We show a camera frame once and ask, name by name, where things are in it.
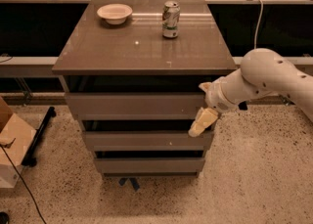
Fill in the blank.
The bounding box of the grey drawer cabinet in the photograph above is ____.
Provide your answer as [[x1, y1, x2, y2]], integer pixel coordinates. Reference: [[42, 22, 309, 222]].
[[53, 0, 236, 177]]

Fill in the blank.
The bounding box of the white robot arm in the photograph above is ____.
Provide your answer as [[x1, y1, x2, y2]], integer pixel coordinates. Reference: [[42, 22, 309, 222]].
[[189, 48, 313, 137]]

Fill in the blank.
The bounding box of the cardboard box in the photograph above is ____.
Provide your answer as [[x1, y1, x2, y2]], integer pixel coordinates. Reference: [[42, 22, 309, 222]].
[[0, 97, 36, 188]]

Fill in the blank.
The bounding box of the black bracket under rail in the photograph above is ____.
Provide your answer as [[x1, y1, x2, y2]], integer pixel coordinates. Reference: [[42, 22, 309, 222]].
[[239, 102, 247, 111]]

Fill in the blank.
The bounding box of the blue tape cross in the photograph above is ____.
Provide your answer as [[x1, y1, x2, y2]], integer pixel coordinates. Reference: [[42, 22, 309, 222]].
[[117, 177, 141, 192]]

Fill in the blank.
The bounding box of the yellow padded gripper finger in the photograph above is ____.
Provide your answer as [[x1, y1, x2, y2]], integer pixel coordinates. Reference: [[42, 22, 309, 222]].
[[188, 108, 218, 137]]

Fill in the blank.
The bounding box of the grey middle drawer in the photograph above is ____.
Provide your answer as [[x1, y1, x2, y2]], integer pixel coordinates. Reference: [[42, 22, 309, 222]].
[[83, 130, 213, 151]]

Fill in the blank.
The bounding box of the white cable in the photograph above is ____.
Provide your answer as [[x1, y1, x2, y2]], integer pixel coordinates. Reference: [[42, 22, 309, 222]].
[[253, 0, 264, 50]]

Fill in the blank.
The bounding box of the black cable on floor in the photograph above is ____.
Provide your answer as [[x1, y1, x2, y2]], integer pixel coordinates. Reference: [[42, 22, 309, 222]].
[[0, 144, 48, 224]]

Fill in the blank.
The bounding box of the green and white soda can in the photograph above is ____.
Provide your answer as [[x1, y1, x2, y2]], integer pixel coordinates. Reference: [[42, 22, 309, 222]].
[[162, 1, 180, 38]]

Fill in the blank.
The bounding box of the grey drawer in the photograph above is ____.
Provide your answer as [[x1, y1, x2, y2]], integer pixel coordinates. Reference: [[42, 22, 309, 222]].
[[94, 157, 204, 174], [66, 93, 204, 120], [83, 130, 213, 151]]

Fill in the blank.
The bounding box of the white paper bowl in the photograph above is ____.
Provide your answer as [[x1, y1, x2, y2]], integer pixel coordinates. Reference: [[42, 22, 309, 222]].
[[97, 4, 133, 25]]

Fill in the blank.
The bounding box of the grey top drawer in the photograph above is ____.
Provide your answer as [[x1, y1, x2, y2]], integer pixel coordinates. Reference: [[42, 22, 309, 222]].
[[66, 93, 204, 120]]

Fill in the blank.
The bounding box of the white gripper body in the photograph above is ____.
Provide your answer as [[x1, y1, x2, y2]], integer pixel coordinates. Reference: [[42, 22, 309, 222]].
[[205, 77, 238, 112]]

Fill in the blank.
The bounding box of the black stand leg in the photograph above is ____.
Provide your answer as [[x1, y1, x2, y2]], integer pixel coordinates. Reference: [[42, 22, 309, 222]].
[[22, 107, 57, 167]]

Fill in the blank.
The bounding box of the grey bottom drawer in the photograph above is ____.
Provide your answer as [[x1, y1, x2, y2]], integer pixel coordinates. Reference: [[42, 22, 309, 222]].
[[94, 157, 204, 174]]

